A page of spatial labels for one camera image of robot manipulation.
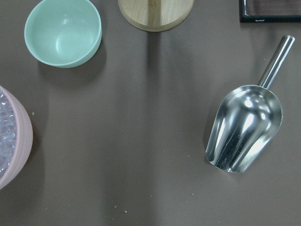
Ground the metal wine glass rack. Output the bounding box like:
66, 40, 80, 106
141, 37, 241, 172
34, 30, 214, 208
238, 0, 301, 23

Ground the pink bowl of ice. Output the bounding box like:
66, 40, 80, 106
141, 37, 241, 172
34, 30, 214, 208
0, 87, 33, 188

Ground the metal ice scoop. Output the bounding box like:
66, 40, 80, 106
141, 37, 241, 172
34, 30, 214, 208
206, 35, 295, 173

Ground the green ceramic bowl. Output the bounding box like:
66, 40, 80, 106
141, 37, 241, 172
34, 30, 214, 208
24, 0, 102, 68

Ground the wooden cup stand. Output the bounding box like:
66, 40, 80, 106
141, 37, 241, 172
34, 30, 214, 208
118, 0, 194, 32

